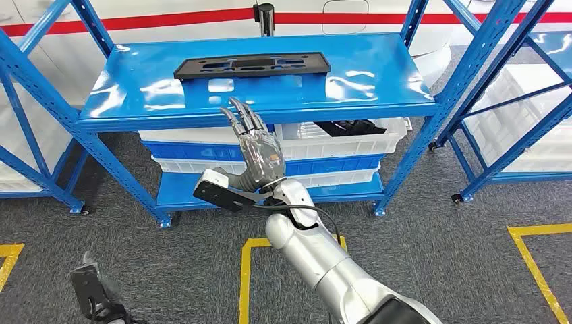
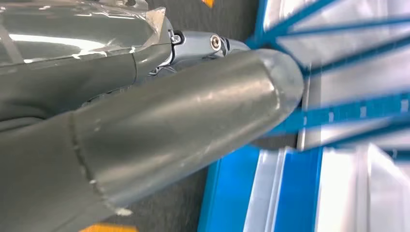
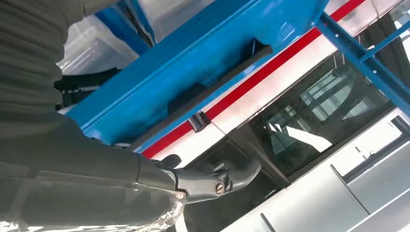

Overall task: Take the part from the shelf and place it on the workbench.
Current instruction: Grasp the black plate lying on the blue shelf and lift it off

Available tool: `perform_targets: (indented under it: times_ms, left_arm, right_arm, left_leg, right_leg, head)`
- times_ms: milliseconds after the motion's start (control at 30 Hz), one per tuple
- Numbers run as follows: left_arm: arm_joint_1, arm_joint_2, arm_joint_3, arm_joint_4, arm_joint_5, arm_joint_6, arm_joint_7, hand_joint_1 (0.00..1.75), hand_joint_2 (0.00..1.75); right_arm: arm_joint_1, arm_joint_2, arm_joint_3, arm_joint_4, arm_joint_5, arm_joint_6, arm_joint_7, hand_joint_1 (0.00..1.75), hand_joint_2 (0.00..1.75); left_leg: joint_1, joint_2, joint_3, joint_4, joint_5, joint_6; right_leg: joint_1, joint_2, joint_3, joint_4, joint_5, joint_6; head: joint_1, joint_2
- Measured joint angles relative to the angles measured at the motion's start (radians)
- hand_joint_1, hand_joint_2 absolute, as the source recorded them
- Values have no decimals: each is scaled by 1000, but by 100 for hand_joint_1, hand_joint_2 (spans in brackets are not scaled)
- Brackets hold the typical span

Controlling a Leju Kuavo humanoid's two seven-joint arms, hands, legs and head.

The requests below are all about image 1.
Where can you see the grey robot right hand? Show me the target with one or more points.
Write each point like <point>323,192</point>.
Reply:
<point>259,152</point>

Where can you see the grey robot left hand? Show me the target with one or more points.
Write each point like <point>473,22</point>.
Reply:
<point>111,304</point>

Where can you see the black plastic panel part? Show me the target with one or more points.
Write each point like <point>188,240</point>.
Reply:
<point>319,65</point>

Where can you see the blue metal shelf rack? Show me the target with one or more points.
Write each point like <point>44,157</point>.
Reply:
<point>474,188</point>
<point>134,80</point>
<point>75,206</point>

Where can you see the blue plastic crate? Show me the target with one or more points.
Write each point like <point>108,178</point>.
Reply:
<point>192,152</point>
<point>330,164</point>

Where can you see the white car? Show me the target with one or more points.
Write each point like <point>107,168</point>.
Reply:
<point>201,32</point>

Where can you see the yellow floor tape square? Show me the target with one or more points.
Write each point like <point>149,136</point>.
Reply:
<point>536,230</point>

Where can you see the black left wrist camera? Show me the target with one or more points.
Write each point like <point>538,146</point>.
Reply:
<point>87,288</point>

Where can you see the black chrome stanchion post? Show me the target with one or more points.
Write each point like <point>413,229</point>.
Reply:
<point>266,20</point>

